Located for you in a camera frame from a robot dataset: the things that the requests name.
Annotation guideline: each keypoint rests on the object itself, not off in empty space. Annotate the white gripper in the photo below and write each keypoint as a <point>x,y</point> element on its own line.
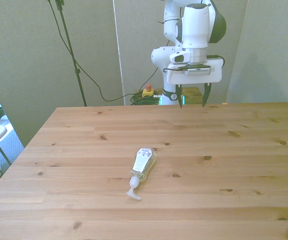
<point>196,79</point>

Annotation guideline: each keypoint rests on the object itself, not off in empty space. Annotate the clear sanitizer pump bottle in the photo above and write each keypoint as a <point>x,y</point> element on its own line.
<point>143,162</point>

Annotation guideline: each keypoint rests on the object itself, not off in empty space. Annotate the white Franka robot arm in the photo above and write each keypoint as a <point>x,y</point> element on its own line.
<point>195,25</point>

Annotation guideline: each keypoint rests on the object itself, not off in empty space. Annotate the yellow emergency stop box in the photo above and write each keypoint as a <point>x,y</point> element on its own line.
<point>148,93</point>

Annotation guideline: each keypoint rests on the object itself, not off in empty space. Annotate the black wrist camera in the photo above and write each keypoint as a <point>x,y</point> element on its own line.
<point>198,71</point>

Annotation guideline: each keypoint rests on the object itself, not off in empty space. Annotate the white vertical wall strip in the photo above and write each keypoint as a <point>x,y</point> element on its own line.
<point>118,50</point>

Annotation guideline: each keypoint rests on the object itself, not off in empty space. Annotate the black camera tripod stand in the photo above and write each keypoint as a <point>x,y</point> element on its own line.
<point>70,50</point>

